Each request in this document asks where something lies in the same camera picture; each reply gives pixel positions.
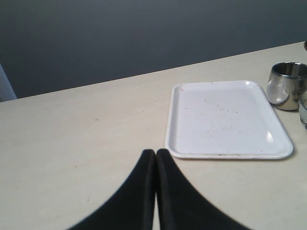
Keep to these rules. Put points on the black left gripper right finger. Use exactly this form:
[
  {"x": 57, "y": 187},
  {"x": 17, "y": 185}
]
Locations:
[{"x": 181, "y": 206}]

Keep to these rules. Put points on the large steel rice bowl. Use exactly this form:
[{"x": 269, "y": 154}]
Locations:
[{"x": 302, "y": 109}]

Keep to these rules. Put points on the white rectangular plastic tray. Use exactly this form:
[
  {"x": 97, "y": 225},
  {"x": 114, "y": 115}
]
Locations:
[{"x": 224, "y": 120}]

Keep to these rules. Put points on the small steel cup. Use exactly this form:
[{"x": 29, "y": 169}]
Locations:
[{"x": 287, "y": 80}]

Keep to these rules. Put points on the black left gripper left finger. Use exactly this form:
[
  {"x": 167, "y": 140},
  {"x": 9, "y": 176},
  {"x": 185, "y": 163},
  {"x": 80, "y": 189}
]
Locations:
[{"x": 131, "y": 207}]

